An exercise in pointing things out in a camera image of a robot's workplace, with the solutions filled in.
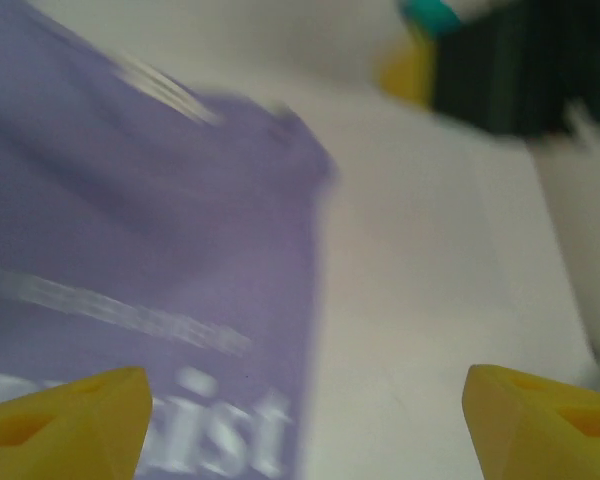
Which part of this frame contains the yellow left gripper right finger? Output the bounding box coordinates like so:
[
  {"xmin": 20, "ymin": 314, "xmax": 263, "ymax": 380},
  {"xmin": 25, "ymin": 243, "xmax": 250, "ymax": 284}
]
[{"xmin": 462, "ymin": 363, "xmax": 600, "ymax": 480}]

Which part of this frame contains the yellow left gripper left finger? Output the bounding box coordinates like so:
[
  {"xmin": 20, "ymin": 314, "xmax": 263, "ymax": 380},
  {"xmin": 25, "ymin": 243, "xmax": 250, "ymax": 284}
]
[{"xmin": 0, "ymin": 366, "xmax": 152, "ymax": 480}]

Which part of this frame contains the purple t-shirt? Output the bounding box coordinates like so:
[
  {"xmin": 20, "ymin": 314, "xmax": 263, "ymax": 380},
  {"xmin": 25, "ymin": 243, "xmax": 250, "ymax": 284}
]
[{"xmin": 0, "ymin": 0, "xmax": 339, "ymax": 480}]

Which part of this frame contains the folded teal t-shirt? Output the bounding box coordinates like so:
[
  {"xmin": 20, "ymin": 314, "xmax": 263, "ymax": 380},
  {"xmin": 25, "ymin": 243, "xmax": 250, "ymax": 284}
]
[{"xmin": 398, "ymin": 0, "xmax": 465, "ymax": 40}]

